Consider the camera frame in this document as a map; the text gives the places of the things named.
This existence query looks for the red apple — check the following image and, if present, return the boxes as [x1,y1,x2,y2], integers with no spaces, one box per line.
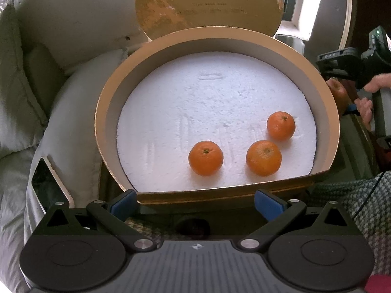
[326,79,350,116]

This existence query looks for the small orange tangerine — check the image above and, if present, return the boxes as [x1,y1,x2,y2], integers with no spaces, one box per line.
[267,111,296,141]

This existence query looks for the gold round box base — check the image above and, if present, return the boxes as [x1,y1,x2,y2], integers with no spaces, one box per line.
[95,27,340,211]

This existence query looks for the gold round box lid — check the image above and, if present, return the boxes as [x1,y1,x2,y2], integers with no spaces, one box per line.
[135,0,284,40]

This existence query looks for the person right hand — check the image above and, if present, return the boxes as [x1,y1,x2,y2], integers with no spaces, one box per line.
[354,73,391,132]

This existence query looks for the smartphone with white case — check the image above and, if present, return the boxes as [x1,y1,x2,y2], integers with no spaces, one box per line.
[31,157,75,213]

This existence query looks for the houndstooth fabric clothing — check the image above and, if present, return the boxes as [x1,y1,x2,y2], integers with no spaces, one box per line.
[309,171,390,275]

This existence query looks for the white foam insert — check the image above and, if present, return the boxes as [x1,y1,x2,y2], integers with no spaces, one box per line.
[117,52,317,192]

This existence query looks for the grey sofa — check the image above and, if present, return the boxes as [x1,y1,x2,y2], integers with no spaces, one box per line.
[1,0,146,292]

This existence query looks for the window with dark frame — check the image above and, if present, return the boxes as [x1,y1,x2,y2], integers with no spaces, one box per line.
[276,0,321,41]

